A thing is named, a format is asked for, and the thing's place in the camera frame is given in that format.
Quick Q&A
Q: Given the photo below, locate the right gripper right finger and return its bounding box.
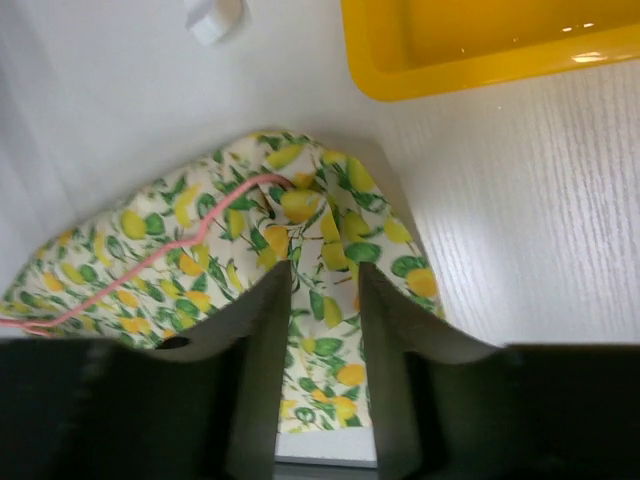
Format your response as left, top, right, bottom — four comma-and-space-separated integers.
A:
358, 262, 498, 479

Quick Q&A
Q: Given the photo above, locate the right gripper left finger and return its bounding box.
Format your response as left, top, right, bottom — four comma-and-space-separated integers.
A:
151, 262, 291, 479

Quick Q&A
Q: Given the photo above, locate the lemon print cloth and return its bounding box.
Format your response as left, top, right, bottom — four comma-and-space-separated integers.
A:
1, 131, 444, 434

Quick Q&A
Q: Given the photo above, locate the clothes rack metal white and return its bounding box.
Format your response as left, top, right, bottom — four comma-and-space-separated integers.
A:
183, 0, 248, 46

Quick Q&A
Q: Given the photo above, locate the yellow plastic tray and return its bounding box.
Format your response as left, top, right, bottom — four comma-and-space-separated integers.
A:
341, 1, 639, 101

